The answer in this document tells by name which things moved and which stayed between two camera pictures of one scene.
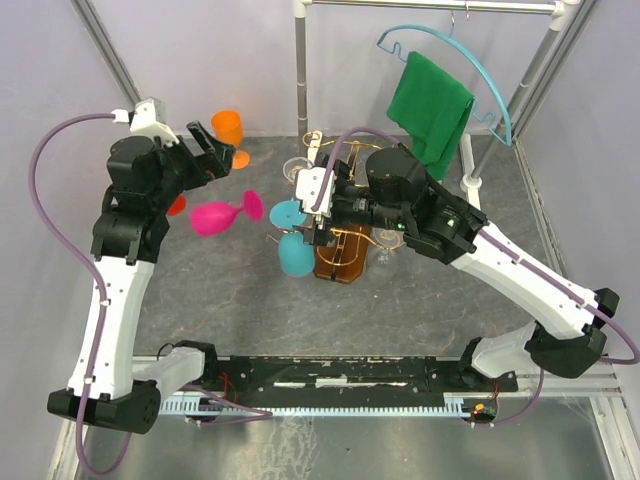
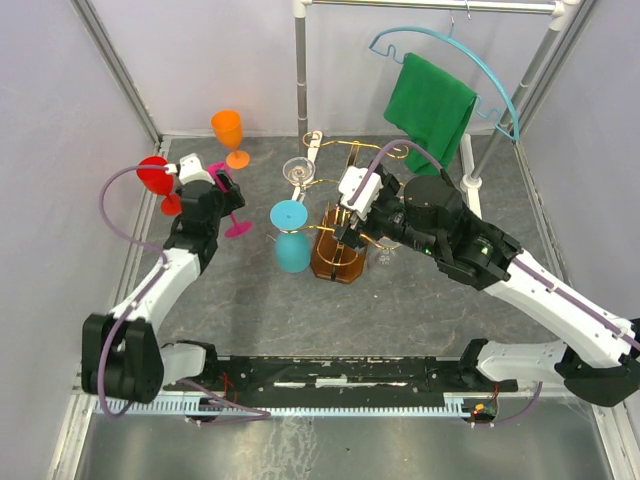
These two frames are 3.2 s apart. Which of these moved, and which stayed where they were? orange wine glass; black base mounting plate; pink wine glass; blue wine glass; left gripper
Moved: left gripper; pink wine glass
Stayed: blue wine glass; black base mounting plate; orange wine glass
